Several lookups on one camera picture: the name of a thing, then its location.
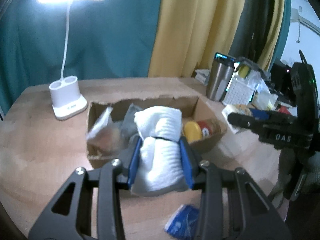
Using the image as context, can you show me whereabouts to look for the blue tissue pack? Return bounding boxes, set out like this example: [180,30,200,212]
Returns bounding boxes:
[164,205,200,239]

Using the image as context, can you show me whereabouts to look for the yellow lid red jar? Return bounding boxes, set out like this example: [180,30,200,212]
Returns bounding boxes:
[182,119,221,143]

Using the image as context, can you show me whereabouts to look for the white socks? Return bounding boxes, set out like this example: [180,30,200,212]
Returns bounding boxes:
[131,106,188,197]

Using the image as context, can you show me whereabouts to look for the clear bag of snacks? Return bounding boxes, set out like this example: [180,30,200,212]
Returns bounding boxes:
[86,106,125,154]

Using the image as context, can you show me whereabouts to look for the grey gloves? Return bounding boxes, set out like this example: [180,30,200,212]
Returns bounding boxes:
[120,103,142,145]

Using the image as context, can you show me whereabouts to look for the red box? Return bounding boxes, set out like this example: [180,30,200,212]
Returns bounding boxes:
[277,106,291,115]

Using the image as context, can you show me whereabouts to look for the clear plastic bags pile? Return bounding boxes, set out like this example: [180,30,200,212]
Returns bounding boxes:
[236,56,278,110]

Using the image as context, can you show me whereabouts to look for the white perforated basket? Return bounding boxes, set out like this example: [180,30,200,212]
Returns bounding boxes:
[222,77,254,106]

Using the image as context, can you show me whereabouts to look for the black monitor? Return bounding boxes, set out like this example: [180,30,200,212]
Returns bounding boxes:
[270,59,296,106]

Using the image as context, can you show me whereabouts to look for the stainless steel tumbler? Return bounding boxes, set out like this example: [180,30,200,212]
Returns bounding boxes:
[206,53,235,101]

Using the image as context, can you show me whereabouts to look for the cardboard box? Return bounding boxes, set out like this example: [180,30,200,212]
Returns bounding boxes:
[86,96,227,168]

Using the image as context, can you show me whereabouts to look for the yellow curtain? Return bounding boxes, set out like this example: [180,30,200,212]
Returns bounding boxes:
[147,0,247,79]

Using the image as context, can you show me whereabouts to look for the white desk lamp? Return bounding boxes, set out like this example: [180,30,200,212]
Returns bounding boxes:
[35,0,113,120]

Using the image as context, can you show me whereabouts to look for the teal curtain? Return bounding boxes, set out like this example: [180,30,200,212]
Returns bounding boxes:
[1,0,161,112]

